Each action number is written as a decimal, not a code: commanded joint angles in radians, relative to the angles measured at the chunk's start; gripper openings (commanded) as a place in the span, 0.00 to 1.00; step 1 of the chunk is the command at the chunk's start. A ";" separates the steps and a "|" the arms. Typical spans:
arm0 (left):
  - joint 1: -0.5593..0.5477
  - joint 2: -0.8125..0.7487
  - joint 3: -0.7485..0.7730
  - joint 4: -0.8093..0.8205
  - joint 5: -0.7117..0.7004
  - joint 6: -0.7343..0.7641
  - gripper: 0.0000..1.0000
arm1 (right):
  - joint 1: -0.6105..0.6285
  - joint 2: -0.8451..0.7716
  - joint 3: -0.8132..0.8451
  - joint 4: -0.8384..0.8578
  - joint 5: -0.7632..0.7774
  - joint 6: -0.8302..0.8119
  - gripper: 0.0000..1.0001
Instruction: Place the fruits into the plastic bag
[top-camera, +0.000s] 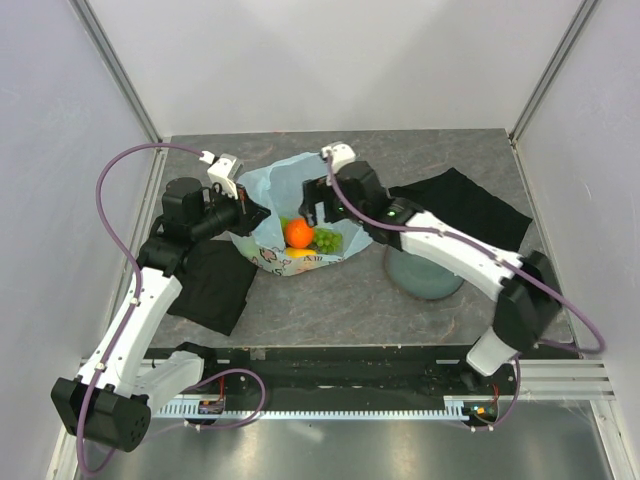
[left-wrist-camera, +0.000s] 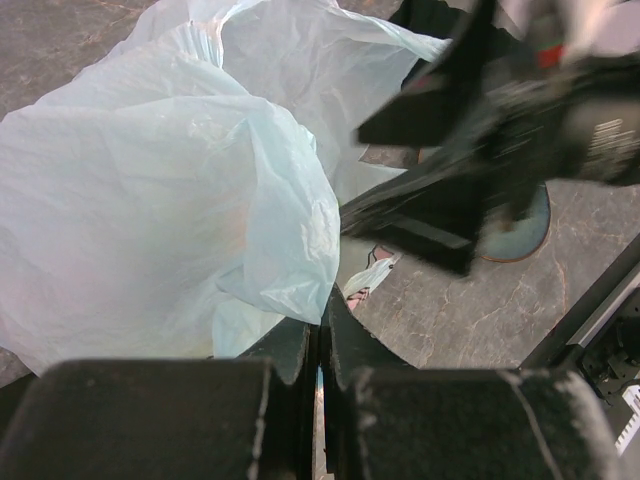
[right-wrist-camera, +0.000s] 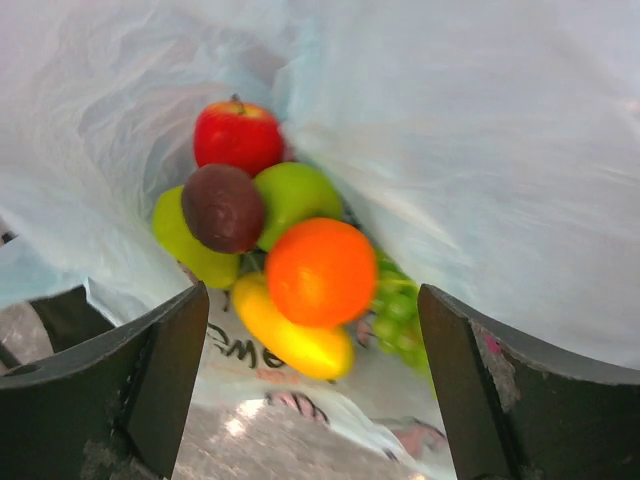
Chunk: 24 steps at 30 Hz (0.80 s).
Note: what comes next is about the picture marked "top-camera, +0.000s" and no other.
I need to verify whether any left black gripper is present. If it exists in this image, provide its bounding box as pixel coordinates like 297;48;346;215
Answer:
191;180;270;243

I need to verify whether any light blue plastic bag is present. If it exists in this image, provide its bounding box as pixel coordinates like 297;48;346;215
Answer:
231;153;372;276

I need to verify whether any orange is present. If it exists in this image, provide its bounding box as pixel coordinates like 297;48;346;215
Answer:
284;218;314;249

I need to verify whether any green grape bunch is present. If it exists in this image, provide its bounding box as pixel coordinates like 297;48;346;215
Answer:
312;228;343;255

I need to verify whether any yellow mango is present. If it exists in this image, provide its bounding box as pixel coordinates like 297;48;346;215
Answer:
284;247;317;259

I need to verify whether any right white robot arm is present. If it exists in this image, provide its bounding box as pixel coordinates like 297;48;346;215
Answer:
299;161;562;394

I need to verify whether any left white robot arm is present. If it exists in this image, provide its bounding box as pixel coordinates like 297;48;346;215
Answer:
51;177;271;452

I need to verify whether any left black cloth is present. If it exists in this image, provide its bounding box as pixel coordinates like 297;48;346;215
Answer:
168;240;257;336

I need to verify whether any black cloth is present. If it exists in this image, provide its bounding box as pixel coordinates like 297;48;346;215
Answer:
168;240;257;336
389;168;532;251

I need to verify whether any right black cloth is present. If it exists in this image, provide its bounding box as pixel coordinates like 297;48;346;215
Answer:
389;168;532;251

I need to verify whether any dark fruit plate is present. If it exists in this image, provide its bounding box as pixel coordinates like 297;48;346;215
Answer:
383;247;464;301

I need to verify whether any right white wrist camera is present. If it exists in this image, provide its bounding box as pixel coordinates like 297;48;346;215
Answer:
320;142;357;173

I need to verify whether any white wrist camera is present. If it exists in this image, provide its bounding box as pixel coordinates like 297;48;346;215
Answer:
199;151;242;199
320;142;357;173

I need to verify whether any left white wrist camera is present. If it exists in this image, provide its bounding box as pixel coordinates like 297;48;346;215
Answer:
199;151;242;199

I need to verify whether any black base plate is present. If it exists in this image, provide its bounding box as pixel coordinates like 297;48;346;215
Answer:
175;342;516;398

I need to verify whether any left aluminium corner post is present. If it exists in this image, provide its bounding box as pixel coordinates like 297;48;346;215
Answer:
69;0;162;141

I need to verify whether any aluminium corner post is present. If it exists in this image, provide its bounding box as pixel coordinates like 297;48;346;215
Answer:
69;0;162;141
508;0;601;148

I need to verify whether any right aluminium corner post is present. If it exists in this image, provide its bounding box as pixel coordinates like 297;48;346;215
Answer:
508;0;601;148

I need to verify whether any toothed cable duct rail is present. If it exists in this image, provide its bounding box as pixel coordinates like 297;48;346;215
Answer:
153;397;492;421

